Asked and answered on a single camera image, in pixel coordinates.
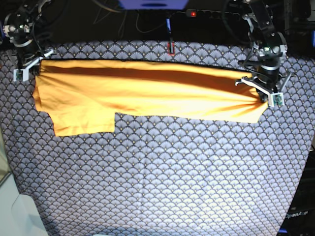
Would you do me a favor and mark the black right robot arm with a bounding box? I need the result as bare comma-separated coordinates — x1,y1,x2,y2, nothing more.
2,0,57,82

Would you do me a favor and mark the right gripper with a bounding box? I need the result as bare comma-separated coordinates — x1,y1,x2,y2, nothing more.
9,27,57,81

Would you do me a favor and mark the blue base camera mount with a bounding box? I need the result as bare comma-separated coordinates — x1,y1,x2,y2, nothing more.
119,0,188,10

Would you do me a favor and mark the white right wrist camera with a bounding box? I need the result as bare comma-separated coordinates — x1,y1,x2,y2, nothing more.
13,69,29,82

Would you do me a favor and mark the red black table clamp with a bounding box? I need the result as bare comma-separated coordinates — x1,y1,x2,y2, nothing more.
167,41,175,56

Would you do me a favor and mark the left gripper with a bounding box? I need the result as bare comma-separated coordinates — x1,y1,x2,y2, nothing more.
235,53,293,103

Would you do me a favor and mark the black power strip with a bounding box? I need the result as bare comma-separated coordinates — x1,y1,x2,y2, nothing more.
185,9,241,20

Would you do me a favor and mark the yellow T-shirt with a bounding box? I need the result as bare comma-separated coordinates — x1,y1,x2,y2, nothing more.
33,60,268,136

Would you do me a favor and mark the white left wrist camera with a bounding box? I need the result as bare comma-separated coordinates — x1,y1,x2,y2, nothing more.
268,92,285,107

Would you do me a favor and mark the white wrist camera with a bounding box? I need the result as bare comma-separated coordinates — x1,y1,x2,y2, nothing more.
13,69,29,82
268,92,285,107

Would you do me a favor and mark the blue fan-pattern tablecloth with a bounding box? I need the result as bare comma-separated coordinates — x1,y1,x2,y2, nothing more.
0,50,315,236

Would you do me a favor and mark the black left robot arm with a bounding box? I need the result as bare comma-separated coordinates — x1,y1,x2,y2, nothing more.
235,0,292,107

